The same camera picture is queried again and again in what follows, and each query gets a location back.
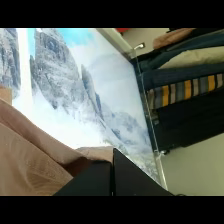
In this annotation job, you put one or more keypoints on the brown garment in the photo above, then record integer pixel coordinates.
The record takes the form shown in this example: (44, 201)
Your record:
(30, 156)

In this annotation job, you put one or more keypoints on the silver frame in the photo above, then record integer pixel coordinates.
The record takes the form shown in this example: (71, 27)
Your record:
(151, 123)

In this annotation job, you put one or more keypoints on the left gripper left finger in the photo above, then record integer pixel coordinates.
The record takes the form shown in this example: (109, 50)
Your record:
(91, 181)

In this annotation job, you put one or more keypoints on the heap of clothes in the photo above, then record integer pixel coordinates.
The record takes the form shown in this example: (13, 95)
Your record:
(186, 96)

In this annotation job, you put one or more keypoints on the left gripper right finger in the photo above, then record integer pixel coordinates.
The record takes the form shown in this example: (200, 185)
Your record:
(133, 180)

